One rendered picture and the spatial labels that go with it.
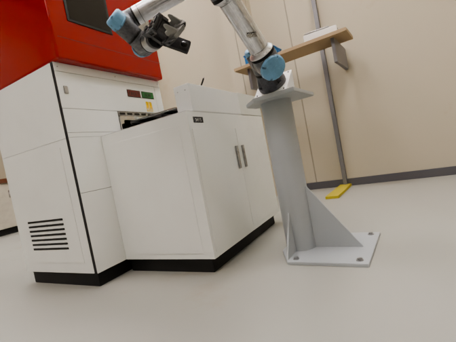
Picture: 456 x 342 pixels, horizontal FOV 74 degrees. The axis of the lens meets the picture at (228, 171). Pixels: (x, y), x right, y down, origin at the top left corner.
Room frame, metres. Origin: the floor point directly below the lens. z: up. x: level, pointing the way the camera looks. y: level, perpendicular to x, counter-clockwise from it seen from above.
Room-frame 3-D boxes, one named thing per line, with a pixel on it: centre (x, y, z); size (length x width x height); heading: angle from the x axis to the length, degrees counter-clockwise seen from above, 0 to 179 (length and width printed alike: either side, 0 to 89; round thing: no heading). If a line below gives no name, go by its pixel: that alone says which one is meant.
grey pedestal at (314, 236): (1.56, -0.40, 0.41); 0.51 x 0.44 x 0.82; 57
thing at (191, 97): (1.79, 0.02, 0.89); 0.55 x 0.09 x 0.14; 151
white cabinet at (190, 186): (2.04, 0.17, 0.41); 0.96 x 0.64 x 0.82; 151
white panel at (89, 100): (1.96, 0.59, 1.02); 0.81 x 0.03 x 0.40; 151
